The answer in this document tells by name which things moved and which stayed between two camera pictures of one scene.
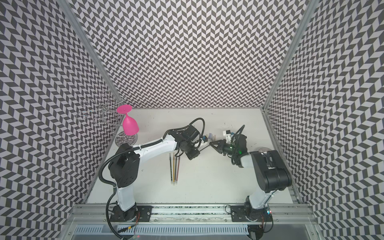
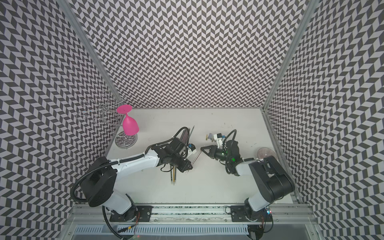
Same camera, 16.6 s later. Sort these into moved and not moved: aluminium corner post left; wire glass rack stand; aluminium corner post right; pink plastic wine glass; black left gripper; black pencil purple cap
Moved: black left gripper; black pencil purple cap
Not moved: aluminium corner post right; pink plastic wine glass; aluminium corner post left; wire glass rack stand
